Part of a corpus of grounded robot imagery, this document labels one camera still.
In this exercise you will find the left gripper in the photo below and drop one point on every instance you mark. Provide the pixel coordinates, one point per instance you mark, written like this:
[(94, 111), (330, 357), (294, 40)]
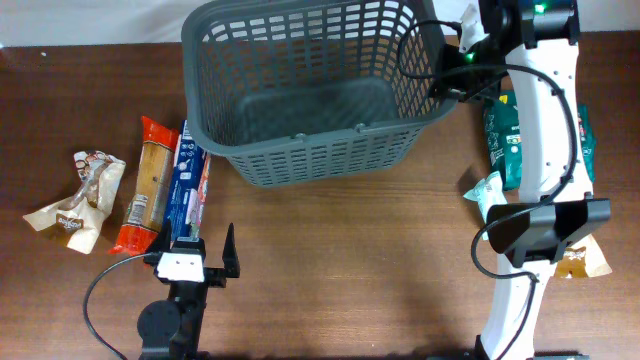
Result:
[(217, 275)]

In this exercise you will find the green coffee sachet bag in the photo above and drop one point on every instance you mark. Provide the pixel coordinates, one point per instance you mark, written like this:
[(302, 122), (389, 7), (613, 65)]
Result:
[(502, 133)]

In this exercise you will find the orange spaghetti packet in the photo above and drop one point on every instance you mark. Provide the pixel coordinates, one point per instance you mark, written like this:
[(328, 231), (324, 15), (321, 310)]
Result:
[(145, 213)]

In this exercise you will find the blue tissue box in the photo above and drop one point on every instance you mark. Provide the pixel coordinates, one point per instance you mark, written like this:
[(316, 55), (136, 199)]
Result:
[(188, 188)]

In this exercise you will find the mint green snack packet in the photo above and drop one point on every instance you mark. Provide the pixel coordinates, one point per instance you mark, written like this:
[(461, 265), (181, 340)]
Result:
[(487, 193)]

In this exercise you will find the beige snack bag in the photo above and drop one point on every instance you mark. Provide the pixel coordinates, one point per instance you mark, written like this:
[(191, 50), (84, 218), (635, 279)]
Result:
[(583, 259), (77, 220)]

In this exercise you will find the grey plastic shopping basket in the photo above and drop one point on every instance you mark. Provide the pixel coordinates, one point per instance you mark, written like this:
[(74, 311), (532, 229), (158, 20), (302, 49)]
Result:
[(295, 91)]

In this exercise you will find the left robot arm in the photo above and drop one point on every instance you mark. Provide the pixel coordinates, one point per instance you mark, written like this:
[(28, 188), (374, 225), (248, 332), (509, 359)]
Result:
[(171, 328)]

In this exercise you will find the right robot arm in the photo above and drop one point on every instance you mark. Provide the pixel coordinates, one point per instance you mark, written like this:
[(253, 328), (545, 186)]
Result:
[(536, 45)]

